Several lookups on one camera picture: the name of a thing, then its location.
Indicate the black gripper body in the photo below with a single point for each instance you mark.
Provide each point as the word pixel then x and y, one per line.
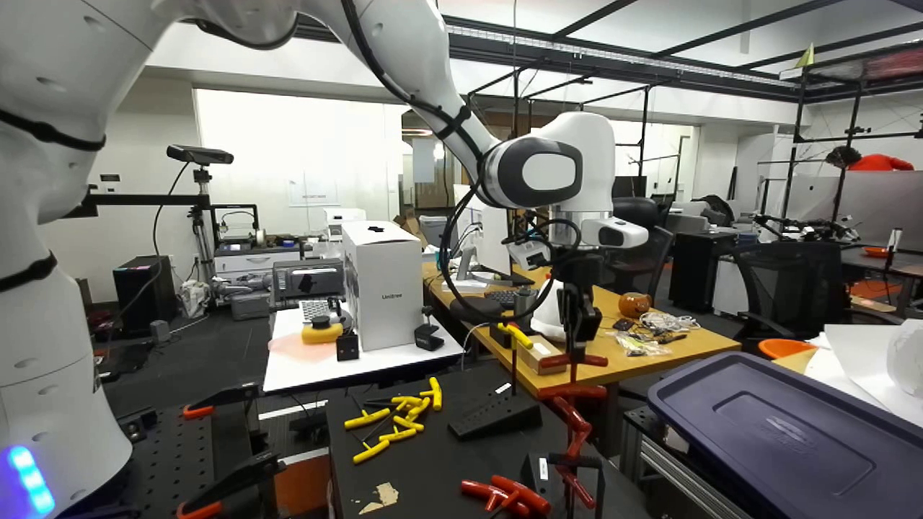
pixel 578 275

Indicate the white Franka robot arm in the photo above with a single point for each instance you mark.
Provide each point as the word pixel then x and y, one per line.
pixel 59 76

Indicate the brown round object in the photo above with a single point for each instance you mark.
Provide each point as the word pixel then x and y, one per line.
pixel 634 303

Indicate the yellow round object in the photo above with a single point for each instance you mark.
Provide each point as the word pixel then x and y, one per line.
pixel 320 334

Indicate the wooden block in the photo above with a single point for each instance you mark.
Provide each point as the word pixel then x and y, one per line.
pixel 543 348

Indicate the grey metal cup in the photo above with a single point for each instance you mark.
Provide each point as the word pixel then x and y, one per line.
pixel 525 306

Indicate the clear plastic bag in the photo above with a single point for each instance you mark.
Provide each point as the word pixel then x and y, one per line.
pixel 652 334

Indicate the black office chair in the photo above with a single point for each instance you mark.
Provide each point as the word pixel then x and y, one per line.
pixel 650 264

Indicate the black round pouch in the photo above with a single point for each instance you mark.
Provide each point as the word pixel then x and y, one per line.
pixel 486 311

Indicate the computer monitor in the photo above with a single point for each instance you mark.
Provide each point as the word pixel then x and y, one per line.
pixel 476 249

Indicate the black cabinet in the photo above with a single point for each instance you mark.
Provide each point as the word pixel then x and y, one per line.
pixel 701 275

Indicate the white foam board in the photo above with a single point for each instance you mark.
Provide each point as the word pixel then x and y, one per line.
pixel 404 361

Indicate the small orange hex key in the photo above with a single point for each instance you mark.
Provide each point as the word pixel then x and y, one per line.
pixel 510 510

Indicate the orange bowl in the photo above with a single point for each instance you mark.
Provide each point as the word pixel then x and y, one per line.
pixel 783 348

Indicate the white rectangular box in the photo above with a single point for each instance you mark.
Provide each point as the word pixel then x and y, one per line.
pixel 383 290

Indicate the black mesh chair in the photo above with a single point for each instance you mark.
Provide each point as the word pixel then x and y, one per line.
pixel 794 285

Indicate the small black block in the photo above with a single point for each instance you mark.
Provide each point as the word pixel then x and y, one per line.
pixel 346 344

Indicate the purple plastic bin lid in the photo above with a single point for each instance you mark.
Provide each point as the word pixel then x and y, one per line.
pixel 789 443

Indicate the small white box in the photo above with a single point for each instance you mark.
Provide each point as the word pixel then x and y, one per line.
pixel 343 221

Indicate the pale tape scrap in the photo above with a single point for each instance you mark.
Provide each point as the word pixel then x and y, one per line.
pixel 382 498

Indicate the white plastic sheet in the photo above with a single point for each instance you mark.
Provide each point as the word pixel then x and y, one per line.
pixel 865 371

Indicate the orange tray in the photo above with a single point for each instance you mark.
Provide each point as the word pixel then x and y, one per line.
pixel 875 290

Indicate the silver metal bar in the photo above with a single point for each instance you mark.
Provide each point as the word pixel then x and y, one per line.
pixel 292 412

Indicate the orange box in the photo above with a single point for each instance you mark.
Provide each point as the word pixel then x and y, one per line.
pixel 303 487

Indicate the orange cloth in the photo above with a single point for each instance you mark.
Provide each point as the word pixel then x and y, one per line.
pixel 879 164

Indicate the small grey box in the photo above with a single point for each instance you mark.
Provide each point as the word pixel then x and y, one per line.
pixel 248 306

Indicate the small black framed screen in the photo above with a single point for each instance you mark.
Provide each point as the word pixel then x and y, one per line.
pixel 233 228

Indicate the black orange bar clamp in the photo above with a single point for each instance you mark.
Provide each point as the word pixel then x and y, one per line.
pixel 232 479
pixel 219 400

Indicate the black tripod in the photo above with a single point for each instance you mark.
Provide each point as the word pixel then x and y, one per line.
pixel 203 241

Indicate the black speaker box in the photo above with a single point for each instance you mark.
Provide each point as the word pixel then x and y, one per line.
pixel 144 292

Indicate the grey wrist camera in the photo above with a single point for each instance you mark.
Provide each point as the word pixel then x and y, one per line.
pixel 529 259

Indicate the black metal cage frame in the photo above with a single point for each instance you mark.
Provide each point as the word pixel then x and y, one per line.
pixel 644 126

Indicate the aluminium frame rail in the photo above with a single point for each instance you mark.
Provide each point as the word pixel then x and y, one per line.
pixel 672 479

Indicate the black metal rack frame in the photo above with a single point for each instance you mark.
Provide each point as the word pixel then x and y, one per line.
pixel 791 146

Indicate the grey camera box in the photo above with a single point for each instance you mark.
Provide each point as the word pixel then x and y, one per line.
pixel 307 280

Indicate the black stereo camera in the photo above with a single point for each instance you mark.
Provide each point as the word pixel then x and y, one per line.
pixel 200 155

